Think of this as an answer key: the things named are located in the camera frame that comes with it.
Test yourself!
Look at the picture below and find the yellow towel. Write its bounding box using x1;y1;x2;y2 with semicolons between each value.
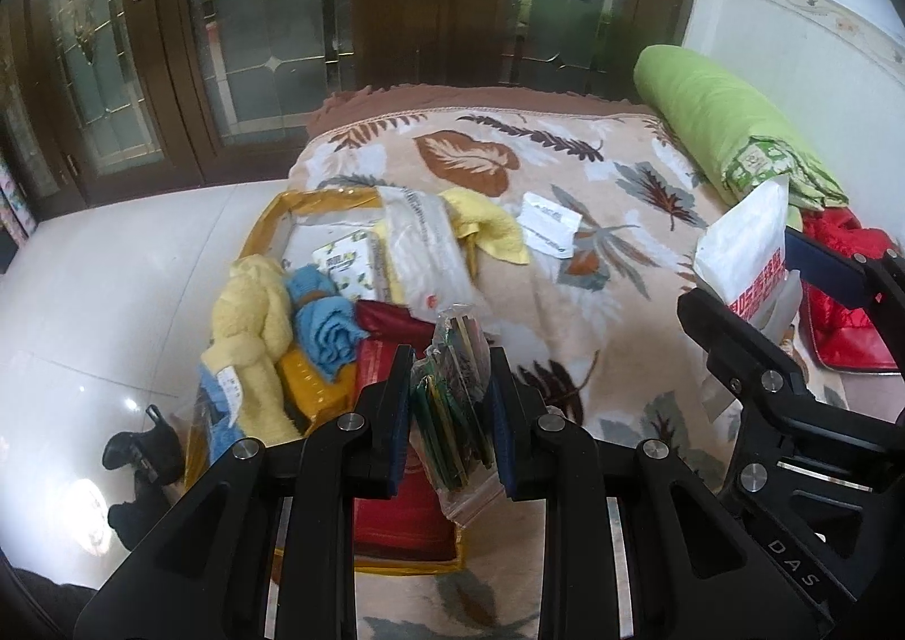
442;188;531;266

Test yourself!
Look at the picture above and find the wooden glass door cabinet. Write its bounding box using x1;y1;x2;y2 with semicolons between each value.
0;0;708;224

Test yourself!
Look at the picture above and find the green rolled quilt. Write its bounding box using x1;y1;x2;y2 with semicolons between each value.
632;44;853;213

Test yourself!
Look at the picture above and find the white packet red print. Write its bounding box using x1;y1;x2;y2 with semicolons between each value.
693;177;803;344

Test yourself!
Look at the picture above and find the red pouch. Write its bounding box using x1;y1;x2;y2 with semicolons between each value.
352;299;464;567

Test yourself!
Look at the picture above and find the blue white plastic packet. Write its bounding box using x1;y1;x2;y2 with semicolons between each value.
519;191;584;257

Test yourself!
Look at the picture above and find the blue towel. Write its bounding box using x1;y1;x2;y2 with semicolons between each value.
198;265;370;453

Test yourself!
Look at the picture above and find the bag of green packets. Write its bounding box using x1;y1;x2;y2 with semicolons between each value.
410;308;506;535

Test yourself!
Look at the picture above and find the white lemon print tissue pack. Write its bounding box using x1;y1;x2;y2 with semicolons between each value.
311;237;386;302

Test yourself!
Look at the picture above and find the red quilted jacket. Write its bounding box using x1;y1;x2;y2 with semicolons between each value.
799;209;905;373

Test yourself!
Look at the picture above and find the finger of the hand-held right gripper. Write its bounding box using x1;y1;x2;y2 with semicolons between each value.
677;290;814;423
783;228;905;316

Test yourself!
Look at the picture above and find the brown fringed blanket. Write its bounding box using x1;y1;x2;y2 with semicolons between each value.
305;85;655;139

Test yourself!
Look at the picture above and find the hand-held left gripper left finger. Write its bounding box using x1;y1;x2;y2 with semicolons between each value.
74;344;418;640

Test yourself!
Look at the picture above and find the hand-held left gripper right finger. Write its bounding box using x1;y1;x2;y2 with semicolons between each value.
488;347;835;640

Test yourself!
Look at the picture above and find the clear yellow trim storage bag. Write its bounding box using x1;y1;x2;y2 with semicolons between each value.
184;188;482;574

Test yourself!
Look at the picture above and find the yellow knotted scarf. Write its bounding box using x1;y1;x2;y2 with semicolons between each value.
201;256;301;450

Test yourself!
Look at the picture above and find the yellow cloth piece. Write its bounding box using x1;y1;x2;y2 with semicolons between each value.
275;350;355;436

